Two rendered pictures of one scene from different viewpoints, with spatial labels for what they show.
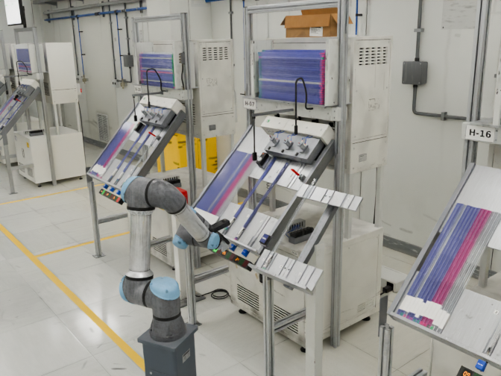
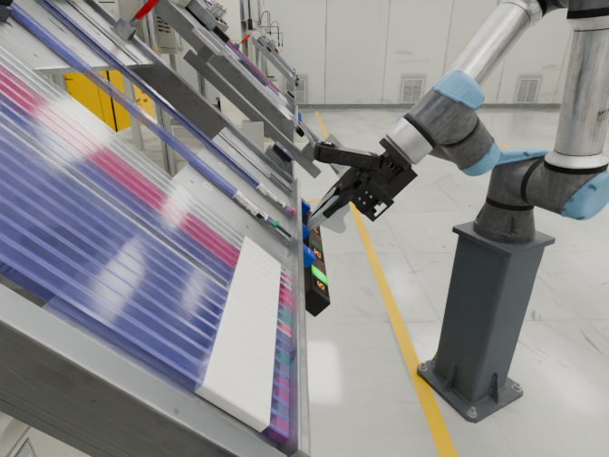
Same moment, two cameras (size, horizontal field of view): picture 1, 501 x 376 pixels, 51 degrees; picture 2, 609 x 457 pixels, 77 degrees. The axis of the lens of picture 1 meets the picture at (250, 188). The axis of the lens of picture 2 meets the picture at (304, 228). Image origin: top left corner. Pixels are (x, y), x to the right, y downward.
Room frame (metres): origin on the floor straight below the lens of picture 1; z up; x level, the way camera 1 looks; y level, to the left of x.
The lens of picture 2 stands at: (3.03, 0.50, 0.99)
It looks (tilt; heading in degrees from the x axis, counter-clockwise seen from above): 24 degrees down; 217
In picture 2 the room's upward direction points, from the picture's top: straight up
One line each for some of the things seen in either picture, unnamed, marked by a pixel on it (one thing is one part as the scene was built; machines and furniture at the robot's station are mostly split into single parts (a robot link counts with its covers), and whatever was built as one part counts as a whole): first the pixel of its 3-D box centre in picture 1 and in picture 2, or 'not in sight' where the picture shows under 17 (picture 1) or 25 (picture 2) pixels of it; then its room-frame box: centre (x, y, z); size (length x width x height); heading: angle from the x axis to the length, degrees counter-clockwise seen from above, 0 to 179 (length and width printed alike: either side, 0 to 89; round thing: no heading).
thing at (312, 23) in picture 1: (320, 19); not in sight; (3.18, -0.43, 1.82); 0.68 x 0.30 x 0.20; 38
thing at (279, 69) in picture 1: (296, 74); not in sight; (2.90, -0.26, 1.52); 0.51 x 0.13 x 0.27; 38
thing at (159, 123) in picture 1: (161, 179); not in sight; (4.04, 0.71, 0.66); 1.01 x 0.73 x 1.31; 128
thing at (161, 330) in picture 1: (167, 321); (506, 215); (1.95, 0.36, 0.60); 0.15 x 0.15 x 0.10
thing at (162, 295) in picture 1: (164, 295); (518, 173); (1.95, 0.36, 0.72); 0.13 x 0.12 x 0.14; 62
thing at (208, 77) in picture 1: (180, 139); not in sight; (4.18, 0.56, 0.95); 1.35 x 0.82 x 1.90; 128
